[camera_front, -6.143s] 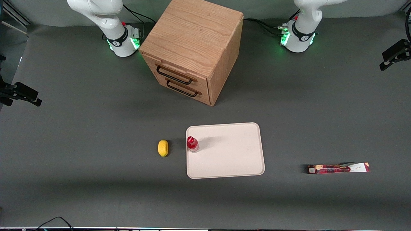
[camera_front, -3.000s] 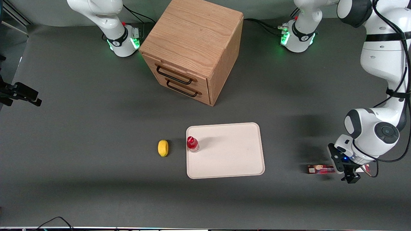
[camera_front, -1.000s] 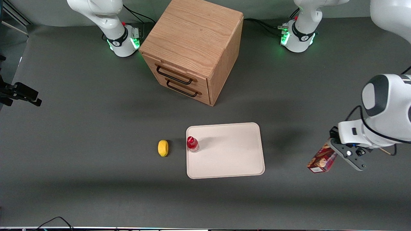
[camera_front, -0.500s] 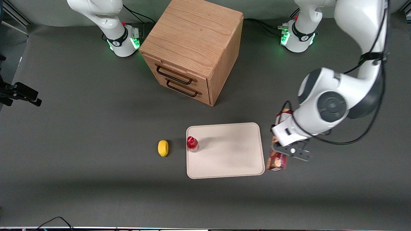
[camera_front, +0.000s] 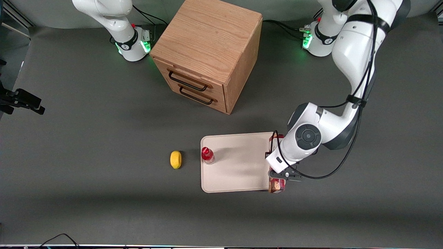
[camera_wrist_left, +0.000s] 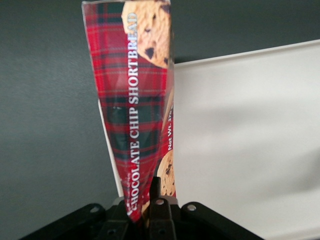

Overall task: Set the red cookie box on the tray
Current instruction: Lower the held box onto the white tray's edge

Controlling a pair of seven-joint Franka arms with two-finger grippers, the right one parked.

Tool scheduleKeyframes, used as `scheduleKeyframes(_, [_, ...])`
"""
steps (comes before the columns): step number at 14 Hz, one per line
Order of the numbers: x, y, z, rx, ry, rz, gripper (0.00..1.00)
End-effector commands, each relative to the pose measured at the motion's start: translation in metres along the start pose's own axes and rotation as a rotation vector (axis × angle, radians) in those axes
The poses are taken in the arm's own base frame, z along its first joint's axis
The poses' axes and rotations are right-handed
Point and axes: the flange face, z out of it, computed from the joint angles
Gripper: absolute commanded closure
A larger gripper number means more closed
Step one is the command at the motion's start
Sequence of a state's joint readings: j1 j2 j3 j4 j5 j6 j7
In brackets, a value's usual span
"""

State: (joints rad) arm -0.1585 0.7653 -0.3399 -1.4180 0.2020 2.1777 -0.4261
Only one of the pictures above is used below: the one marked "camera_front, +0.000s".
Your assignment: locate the red cookie box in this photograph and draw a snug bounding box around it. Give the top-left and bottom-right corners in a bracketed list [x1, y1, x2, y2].
[268, 134, 287, 194]

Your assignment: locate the white rectangular tray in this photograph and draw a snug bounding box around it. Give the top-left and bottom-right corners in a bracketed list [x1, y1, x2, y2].
[200, 132, 277, 193]

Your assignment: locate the red plastic bottle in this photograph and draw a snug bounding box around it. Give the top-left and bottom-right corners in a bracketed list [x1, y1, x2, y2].
[201, 147, 215, 165]

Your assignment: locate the yellow lemon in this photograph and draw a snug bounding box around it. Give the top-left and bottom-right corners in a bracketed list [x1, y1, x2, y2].
[170, 150, 182, 169]

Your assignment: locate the wooden two-drawer cabinet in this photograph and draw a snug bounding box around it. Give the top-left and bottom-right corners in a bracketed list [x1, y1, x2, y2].
[150, 0, 263, 115]

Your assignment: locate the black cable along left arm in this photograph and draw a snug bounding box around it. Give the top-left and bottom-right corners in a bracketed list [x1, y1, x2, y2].
[273, 0, 378, 180]

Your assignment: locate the black metal drawer handle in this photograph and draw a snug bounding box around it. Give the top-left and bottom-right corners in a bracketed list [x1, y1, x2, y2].
[169, 71, 208, 92]
[179, 86, 214, 105]

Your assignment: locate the black cable at left arm base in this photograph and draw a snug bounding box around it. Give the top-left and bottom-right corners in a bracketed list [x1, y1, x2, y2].
[262, 19, 307, 39]

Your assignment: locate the black cable at arm base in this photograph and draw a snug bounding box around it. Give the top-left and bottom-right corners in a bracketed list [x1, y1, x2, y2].
[262, 19, 307, 39]
[132, 5, 169, 42]

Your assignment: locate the black cable at right arm base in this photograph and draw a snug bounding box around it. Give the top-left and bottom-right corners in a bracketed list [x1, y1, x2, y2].
[132, 5, 169, 42]

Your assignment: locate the thin black looped cable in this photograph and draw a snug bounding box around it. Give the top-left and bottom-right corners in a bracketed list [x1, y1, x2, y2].
[40, 233, 80, 249]

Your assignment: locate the black clamp mount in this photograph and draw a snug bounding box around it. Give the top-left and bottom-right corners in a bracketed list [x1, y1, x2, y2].
[0, 59, 46, 116]

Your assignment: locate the aluminium frame rail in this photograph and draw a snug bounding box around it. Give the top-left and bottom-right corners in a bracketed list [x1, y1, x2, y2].
[0, 0, 36, 39]

